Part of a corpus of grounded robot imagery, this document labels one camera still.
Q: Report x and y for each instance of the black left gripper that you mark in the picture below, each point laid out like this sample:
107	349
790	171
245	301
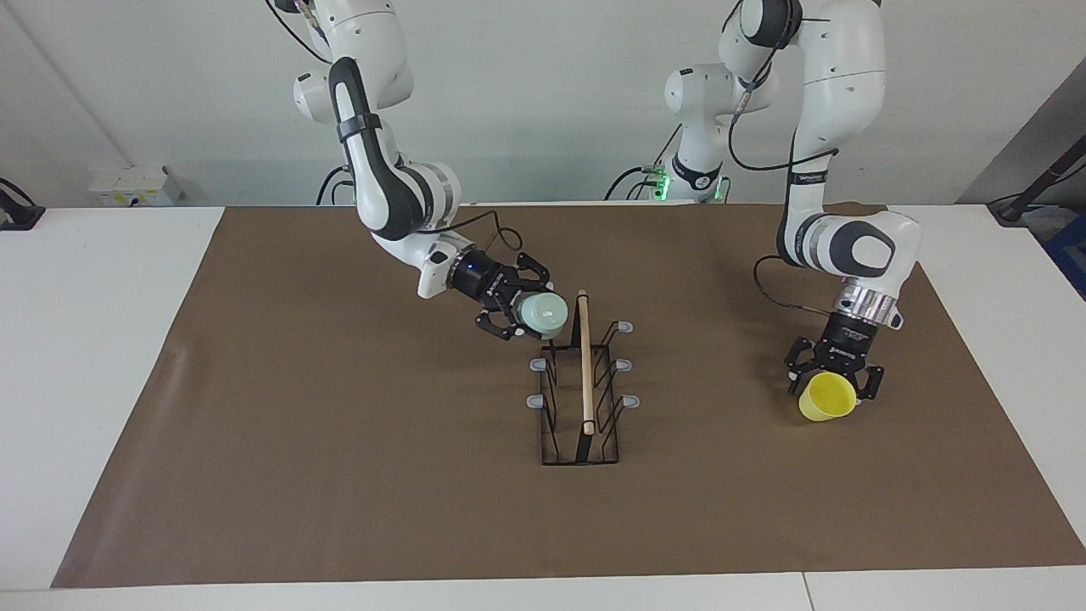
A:
848	344

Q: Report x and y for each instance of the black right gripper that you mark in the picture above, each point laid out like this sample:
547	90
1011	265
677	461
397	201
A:
479	280

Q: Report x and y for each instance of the yellow plastic cup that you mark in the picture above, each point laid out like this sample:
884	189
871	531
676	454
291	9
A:
827	399

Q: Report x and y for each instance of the pale green plastic cup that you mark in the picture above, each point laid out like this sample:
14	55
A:
543	316

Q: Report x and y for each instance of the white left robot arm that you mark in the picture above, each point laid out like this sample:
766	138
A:
831	102

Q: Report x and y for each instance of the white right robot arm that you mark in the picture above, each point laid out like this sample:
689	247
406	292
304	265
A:
373	170

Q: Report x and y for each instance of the brown table mat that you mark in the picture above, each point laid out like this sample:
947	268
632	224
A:
424	509

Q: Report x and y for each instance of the blue box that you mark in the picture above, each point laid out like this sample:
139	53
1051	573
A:
1071	255

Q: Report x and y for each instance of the black stand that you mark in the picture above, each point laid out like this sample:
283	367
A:
1048	178

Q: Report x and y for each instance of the black table clamp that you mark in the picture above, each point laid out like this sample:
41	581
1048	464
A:
17	216

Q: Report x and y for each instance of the white wall socket box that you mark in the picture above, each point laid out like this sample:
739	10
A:
127	187

